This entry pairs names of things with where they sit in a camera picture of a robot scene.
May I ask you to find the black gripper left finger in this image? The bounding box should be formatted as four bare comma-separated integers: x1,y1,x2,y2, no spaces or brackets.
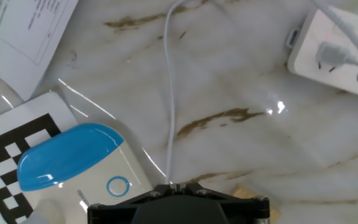
87,182,180,224

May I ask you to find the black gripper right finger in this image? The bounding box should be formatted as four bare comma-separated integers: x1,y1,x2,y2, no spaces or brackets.
178,182,270,224

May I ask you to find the white lamp power cord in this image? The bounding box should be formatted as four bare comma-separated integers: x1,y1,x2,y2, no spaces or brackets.
162,0,358,184

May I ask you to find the blue and white desk lamp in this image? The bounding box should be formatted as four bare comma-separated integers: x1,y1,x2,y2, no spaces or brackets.
16,123,154,224

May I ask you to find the white power strip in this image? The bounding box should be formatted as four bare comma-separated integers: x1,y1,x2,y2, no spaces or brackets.
286,6,358,102

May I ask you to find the wooden test tube rack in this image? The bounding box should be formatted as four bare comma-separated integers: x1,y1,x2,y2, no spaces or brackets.
231,184,282,224

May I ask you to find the printed paper sheet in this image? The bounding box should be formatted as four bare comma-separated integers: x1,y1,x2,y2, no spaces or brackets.
0,0,80,101

